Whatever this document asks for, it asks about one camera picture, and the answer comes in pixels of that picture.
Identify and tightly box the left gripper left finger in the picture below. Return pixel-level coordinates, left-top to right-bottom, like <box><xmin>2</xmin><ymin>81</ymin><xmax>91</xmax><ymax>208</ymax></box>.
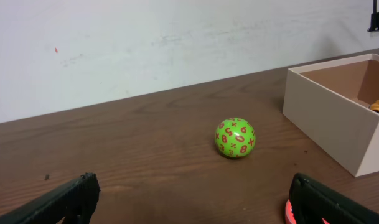
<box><xmin>0</xmin><ymin>173</ymin><xmax>100</xmax><ymax>224</ymax></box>

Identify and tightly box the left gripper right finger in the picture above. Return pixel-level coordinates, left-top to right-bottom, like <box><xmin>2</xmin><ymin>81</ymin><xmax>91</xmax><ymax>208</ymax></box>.
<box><xmin>289</xmin><ymin>173</ymin><xmax>379</xmax><ymax>224</ymax></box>

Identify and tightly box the green ball with orange numbers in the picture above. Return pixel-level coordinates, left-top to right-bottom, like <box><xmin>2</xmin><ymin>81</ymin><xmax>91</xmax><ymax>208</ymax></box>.
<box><xmin>214</xmin><ymin>117</ymin><xmax>256</xmax><ymax>159</ymax></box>

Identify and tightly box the orange round disc toy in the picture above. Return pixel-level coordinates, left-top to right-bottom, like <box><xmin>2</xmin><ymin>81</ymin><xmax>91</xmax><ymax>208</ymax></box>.
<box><xmin>284</xmin><ymin>198</ymin><xmax>332</xmax><ymax>224</ymax></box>

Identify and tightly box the white cardboard box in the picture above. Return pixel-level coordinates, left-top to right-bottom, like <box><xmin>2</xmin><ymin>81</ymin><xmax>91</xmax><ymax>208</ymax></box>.
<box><xmin>283</xmin><ymin>54</ymin><xmax>379</xmax><ymax>177</ymax></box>

